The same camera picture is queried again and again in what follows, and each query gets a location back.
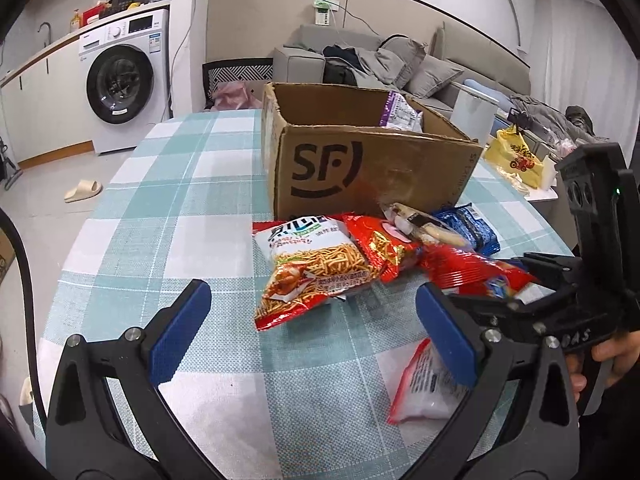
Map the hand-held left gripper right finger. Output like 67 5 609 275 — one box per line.
412 282 581 480

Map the white washing machine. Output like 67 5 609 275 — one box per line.
77 2 173 155

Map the blue cookie packet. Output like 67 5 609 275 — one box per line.
432 202 502 256

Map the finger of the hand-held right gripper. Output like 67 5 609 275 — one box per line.
510 251 586 288
447 290 581 343

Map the brown cardboard box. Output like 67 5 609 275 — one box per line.
260 81 485 221

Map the red cookie cake packet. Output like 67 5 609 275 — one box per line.
340 212 436 286

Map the white cylindrical bin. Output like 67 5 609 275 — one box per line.
450 84 501 143

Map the black cable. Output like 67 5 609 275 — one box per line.
0 207 51 441

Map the white curtain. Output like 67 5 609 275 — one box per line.
532 0 621 126

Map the open cardboard floor box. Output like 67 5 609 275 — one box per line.
0 225 16 286

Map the red triangular chip bag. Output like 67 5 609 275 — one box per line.
420 247 543 306

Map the pile of clothes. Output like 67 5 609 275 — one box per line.
322 35 401 86

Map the white side table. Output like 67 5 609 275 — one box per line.
470 160 568 204

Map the grey cushion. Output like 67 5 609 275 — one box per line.
377 35 428 88
405 55 466 100

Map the white roll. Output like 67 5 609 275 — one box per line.
541 156 560 191

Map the purple snack packet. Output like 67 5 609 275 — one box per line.
379 91 425 133

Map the white red-edged packet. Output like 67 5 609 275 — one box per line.
386 337 471 425

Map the white kitchen counter cabinet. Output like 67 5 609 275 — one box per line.
0 35 96 166

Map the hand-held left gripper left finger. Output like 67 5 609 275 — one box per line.
45 280 223 480

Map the noodle snack packet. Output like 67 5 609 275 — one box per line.
251 215 383 332

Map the black patterned chair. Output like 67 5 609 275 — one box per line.
202 59 273 111

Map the grey sofa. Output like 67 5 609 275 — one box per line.
271 22 533 111

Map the pink cloth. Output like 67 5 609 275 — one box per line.
210 82 263 111

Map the beige slipper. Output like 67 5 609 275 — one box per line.
64 179 103 204

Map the blue pillow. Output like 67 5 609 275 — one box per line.
462 77 511 103

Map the clear bread packet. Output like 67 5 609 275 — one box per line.
382 201 473 248

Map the white wall control panel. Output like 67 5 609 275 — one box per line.
310 0 341 26

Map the clear bag of snacks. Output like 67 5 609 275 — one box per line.
495 167 531 196

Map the person's right hand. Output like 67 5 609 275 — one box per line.
569 332 640 405

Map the yellow plastic bag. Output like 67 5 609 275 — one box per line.
482 127 546 190

